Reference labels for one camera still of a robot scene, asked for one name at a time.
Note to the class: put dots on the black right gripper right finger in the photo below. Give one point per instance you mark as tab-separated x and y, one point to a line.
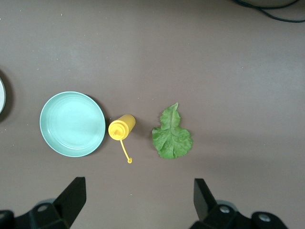
209	212

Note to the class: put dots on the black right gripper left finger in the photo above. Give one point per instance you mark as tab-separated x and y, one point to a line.
62	210

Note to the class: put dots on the green lettuce leaf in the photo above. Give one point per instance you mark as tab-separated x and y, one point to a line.
171	138

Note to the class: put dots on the mint green plate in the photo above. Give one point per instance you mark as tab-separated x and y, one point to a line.
72	124

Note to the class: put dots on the beige plate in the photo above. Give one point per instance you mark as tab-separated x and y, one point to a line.
2	95

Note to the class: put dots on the yellow mustard squeeze bottle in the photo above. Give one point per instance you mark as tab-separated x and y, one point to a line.
122	126

